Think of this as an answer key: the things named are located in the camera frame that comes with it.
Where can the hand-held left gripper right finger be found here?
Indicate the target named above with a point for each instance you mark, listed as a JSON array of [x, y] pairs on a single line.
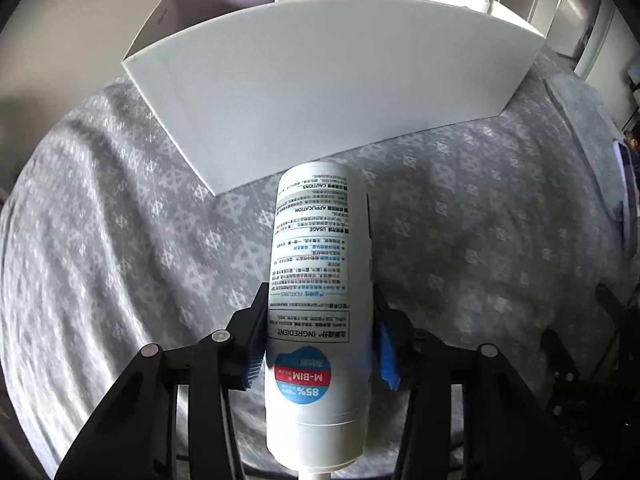
[[387, 360]]

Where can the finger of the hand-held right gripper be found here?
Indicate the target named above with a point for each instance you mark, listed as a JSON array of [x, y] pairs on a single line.
[[614, 312], [561, 355]]

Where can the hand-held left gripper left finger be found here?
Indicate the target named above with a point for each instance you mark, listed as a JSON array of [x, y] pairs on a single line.
[[252, 370]]

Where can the white blue labelled spray bottle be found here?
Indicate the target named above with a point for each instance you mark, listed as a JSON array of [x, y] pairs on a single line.
[[320, 285]]

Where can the white cardboard box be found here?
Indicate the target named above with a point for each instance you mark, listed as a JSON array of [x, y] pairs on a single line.
[[325, 85]]

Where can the dark item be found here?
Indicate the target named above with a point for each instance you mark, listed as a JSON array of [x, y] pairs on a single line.
[[631, 130]]

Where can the grey pillow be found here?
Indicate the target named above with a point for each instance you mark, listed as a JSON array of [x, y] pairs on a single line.
[[585, 125]]

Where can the grey printed blanket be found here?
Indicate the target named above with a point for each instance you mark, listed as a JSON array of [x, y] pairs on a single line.
[[125, 210]]

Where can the white cabinet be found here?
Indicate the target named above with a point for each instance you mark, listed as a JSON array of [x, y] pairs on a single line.
[[575, 10]]

